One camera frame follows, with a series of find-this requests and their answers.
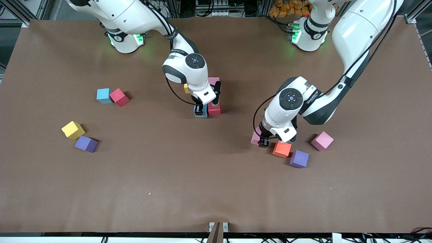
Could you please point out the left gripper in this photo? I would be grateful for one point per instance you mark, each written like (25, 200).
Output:
(263, 139)

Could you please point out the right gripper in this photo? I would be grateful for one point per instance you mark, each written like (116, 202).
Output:
(198, 103)

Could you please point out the cyan foam cube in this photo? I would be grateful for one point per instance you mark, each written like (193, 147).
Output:
(103, 95)
(205, 113)

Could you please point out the pink foam cube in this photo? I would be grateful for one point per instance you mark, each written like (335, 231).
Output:
(254, 138)
(322, 140)
(212, 81)

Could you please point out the red foam cube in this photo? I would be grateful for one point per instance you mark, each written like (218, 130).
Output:
(119, 97)
(214, 110)

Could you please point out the yellow foam cube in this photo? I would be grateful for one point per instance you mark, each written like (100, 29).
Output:
(186, 88)
(72, 130)

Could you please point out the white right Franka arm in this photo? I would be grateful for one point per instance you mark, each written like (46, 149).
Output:
(194, 60)

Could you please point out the orange foam cube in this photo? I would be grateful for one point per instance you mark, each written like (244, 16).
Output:
(282, 150)

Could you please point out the violet foam cube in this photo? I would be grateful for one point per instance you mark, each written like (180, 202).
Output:
(86, 144)
(299, 158)

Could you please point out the brown table mat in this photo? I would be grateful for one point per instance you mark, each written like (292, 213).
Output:
(202, 168)

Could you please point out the grey equipment rack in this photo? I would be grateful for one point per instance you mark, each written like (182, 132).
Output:
(219, 13)

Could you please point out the white label tag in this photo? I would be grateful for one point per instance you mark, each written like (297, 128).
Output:
(336, 238)

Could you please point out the bag of orange snacks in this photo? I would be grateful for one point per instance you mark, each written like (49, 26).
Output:
(287, 6)

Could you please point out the metal bracket with brown post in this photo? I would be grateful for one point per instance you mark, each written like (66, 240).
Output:
(217, 233)

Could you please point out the aluminium side rail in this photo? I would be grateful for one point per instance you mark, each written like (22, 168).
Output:
(426, 50)

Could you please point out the aluminium frame profile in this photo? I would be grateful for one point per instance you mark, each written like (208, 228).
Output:
(410, 19)
(24, 24)

